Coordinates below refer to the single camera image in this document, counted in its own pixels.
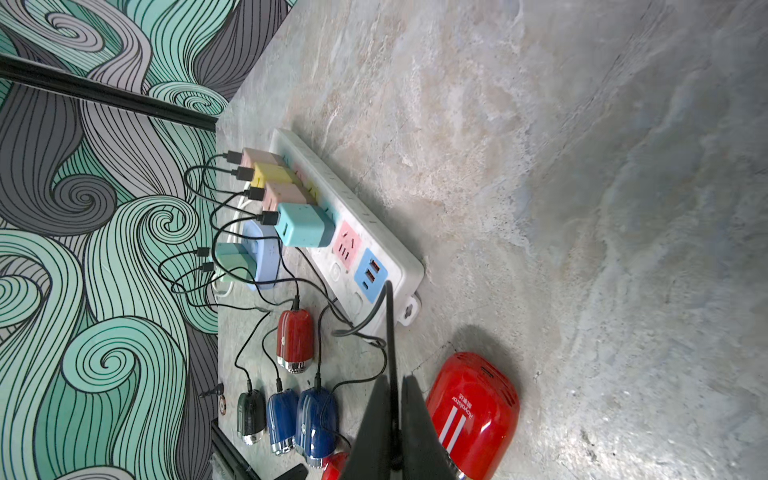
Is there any green charger on blue socket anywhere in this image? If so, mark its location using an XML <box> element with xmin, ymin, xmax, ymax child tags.
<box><xmin>215</xmin><ymin>242</ymin><xmax>257</xmax><ymax>283</ymax></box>

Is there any white long power strip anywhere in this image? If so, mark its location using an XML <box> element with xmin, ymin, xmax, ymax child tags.
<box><xmin>270</xmin><ymin>128</ymin><xmax>424</xmax><ymax>326</ymax></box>

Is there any blue round power socket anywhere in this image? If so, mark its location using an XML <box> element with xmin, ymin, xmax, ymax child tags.
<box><xmin>242</xmin><ymin>220</ymin><xmax>280</xmax><ymax>290</ymax></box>

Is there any red shaver front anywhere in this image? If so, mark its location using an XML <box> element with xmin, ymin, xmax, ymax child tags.
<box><xmin>321</xmin><ymin>452</ymin><xmax>349</xmax><ymax>480</ymax></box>

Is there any yellow USB charger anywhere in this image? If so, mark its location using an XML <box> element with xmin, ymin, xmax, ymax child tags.
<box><xmin>250</xmin><ymin>163</ymin><xmax>300</xmax><ymax>188</ymax></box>

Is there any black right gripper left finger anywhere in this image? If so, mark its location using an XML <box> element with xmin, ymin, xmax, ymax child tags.
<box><xmin>340</xmin><ymin>377</ymin><xmax>394</xmax><ymax>480</ymax></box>

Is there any teal USB charger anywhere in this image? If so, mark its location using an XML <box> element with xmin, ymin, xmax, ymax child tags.
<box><xmin>276</xmin><ymin>203</ymin><xmax>335</xmax><ymax>248</ymax></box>

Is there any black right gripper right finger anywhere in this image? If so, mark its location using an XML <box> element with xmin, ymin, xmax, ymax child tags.
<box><xmin>401</xmin><ymin>376</ymin><xmax>455</xmax><ymax>480</ymax></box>

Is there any pink end USB charger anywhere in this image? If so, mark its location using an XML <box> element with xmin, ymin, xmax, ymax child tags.
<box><xmin>239</xmin><ymin>148</ymin><xmax>285</xmax><ymax>168</ymax></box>

